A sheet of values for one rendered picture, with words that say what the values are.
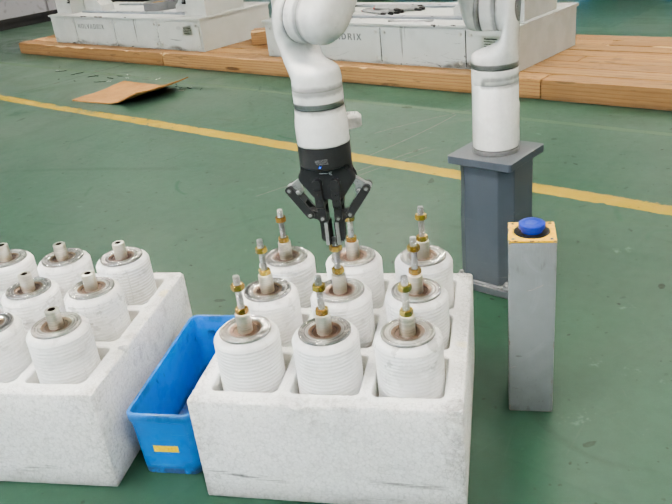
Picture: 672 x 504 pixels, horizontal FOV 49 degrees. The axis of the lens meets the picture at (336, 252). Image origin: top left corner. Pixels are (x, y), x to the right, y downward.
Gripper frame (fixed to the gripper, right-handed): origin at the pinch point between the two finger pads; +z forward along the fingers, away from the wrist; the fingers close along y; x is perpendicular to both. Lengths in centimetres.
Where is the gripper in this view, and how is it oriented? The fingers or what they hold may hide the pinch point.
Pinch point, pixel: (333, 231)
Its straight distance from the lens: 110.8
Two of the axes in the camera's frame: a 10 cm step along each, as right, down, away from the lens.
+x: 1.9, -4.5, 8.7
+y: 9.8, -0.1, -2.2
